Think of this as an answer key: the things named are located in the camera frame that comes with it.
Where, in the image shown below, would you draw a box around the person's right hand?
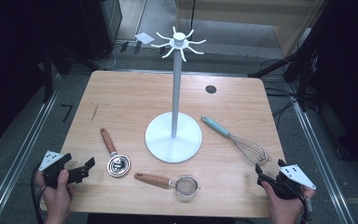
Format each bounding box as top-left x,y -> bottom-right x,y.
260,181 -> 317,220

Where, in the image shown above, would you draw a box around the right hand-held gripper black cable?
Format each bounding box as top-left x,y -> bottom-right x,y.
297,192 -> 313,224

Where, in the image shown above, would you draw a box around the teal handled wire whisk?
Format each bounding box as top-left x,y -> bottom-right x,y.
200,115 -> 273,166

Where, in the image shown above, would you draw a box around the white floor cable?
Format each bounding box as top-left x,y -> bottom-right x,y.
101,46 -> 118,71

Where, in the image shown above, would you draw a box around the light wooden cabinet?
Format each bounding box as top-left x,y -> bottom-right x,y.
175,0 -> 328,59

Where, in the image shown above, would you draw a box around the black metal stand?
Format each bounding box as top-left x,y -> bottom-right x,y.
41,46 -> 73,104
247,31 -> 324,113

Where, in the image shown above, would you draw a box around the wooden handled steel scoop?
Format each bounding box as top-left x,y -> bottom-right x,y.
100,127 -> 131,178

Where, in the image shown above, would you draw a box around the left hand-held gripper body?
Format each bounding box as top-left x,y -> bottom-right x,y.
38,149 -> 90,189

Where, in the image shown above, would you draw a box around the metal floor rail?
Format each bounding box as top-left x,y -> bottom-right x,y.
287,83 -> 357,224
0,74 -> 63,224

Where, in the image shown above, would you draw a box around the hand-held gripper black cable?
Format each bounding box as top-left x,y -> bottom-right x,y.
30,162 -> 48,224
297,192 -> 313,224

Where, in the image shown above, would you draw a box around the white utensil rack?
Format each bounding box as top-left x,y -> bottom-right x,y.
145,25 -> 207,164

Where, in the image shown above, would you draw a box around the black cabinet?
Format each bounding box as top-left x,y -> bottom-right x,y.
79,0 -> 124,62

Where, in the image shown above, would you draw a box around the wooden handled mesh strainer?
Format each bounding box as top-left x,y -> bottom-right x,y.
133,172 -> 201,199

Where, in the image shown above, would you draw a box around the white paper sheet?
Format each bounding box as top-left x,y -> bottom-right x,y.
133,32 -> 156,45

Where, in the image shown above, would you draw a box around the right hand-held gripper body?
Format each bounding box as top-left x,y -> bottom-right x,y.
261,163 -> 317,201

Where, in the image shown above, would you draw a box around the person's left hand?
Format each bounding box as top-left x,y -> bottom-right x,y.
34,168 -> 76,218

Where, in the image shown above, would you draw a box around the black floor cables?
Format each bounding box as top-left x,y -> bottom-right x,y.
264,87 -> 302,127

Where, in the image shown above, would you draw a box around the left hand-held gripper black cable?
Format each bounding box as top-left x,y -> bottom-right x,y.
30,162 -> 48,224

